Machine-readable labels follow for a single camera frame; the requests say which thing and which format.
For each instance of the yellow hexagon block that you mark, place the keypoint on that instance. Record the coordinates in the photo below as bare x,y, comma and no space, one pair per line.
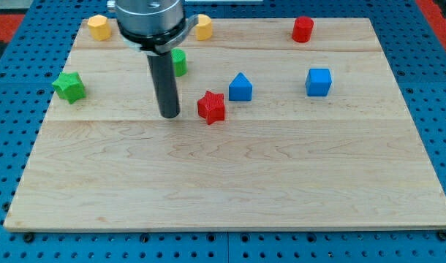
99,27
204,28

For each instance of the blue house-shaped block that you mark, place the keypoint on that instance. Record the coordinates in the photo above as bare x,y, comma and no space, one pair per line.
240,89

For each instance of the yellow hexagon block left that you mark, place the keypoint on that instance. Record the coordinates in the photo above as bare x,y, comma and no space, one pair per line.
99,27

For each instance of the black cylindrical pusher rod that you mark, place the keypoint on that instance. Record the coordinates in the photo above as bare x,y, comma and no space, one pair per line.
163,76

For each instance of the blue cube block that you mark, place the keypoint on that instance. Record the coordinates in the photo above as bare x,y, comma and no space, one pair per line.
318,82

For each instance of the red cylinder block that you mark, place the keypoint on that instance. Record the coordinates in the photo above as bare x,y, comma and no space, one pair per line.
302,29

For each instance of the light wooden board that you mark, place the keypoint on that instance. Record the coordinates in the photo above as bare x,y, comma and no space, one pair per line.
282,162

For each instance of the green star block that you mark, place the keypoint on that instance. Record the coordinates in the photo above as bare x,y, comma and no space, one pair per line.
69,86

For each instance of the red star block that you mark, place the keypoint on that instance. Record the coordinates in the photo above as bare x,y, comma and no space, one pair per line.
211,107

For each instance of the yellow hexagon block right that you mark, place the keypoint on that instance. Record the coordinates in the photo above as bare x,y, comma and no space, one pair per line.
204,28

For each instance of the green cylinder block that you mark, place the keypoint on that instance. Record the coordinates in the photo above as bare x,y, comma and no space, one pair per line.
179,62

